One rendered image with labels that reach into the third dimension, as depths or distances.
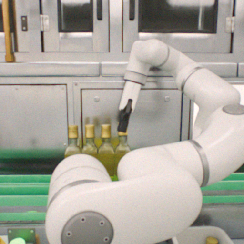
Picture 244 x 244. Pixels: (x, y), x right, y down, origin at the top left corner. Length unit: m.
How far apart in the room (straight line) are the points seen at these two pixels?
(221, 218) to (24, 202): 0.67
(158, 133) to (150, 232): 0.68
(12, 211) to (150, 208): 0.59
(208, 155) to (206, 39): 0.71
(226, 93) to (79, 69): 0.57
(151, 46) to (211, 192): 0.54
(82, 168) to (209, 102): 0.34
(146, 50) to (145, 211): 0.52
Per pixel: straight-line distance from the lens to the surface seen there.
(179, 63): 0.76
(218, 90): 0.55
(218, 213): 0.92
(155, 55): 0.68
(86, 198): 0.26
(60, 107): 0.97
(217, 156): 0.40
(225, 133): 0.42
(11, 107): 1.04
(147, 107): 0.92
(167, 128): 0.95
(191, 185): 0.30
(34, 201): 0.77
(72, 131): 0.79
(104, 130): 0.78
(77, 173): 0.31
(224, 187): 0.90
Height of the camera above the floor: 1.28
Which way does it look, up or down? 9 degrees down
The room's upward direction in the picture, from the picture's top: straight up
